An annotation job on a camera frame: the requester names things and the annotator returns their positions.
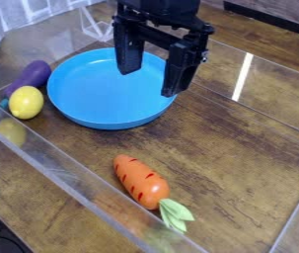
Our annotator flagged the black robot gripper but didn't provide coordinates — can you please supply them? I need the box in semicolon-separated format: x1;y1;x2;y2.
113;0;213;97

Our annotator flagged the orange toy carrot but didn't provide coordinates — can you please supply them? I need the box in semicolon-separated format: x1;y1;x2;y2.
113;154;195;233

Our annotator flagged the blue plastic plate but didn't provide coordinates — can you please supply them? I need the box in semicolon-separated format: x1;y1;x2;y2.
46;47;173;130

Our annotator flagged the dark baseboard strip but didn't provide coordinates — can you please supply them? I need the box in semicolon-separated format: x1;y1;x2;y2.
223;0;299;34

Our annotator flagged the purple toy eggplant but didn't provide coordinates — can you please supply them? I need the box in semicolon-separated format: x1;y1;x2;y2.
0;60;50;109

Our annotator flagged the yellow toy lemon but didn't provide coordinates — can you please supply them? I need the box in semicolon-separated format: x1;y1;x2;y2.
9;86;44;120

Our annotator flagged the white patterned curtain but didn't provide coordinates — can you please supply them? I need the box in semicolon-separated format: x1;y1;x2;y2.
0;0;104;43

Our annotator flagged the clear acrylic enclosure wall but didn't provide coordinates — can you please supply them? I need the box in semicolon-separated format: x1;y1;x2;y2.
0;4;299;253

